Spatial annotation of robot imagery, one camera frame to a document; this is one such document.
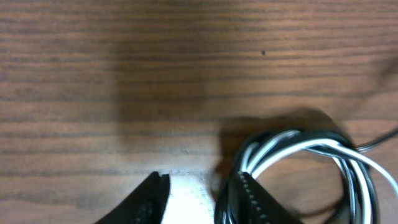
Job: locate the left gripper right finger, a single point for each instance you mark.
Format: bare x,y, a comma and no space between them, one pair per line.
250,203

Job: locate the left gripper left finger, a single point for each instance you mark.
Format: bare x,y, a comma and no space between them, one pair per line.
145,205

